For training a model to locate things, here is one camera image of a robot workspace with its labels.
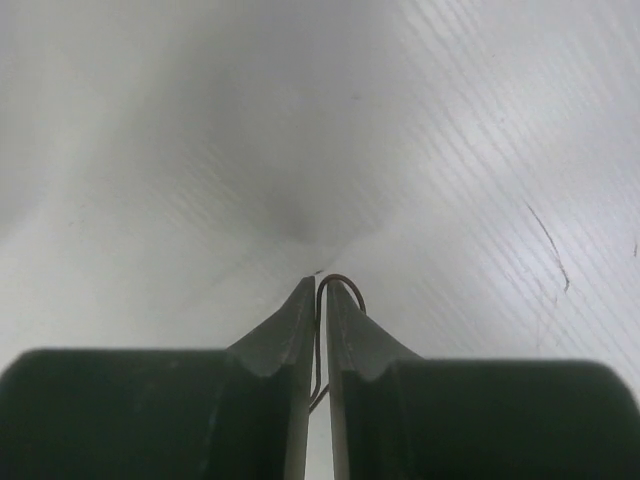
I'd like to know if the brown yellow wire ball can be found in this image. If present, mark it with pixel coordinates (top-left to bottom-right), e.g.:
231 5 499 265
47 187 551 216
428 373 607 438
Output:
309 273 367 413

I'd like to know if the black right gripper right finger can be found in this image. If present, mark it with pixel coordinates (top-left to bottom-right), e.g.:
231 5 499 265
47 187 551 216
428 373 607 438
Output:
326 281 639 479

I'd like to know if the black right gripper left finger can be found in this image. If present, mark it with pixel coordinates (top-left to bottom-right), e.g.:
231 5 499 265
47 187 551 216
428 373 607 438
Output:
1 277 315 479

